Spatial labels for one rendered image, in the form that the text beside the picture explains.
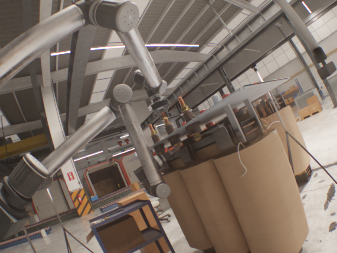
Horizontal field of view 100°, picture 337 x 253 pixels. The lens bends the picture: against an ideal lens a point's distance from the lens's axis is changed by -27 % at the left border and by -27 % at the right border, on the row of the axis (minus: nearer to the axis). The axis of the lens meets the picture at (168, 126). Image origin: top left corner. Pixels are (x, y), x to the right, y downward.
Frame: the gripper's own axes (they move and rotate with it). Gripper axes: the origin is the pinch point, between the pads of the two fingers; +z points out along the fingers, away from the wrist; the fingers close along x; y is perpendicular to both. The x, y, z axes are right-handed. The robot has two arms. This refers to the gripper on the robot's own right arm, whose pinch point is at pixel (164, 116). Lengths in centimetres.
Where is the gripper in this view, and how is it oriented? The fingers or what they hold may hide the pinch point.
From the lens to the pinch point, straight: 158.5
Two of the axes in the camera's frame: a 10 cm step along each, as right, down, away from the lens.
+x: 9.1, -4.1, -0.1
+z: 4.0, 9.0, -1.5
